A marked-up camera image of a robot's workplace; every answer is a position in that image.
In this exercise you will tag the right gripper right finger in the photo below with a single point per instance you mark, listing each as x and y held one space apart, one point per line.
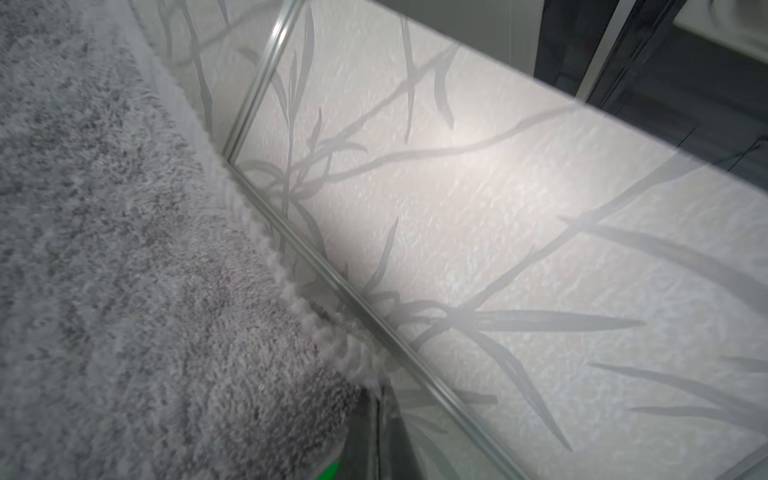
397 457

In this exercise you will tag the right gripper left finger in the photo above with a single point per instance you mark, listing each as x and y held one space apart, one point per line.
359 458

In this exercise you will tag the grey terry towel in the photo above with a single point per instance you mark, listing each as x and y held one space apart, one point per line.
143 335

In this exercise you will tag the green plastic basket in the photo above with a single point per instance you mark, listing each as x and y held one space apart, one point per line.
327 471

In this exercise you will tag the aluminium frame crossbar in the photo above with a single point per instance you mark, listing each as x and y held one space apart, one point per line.
436 389

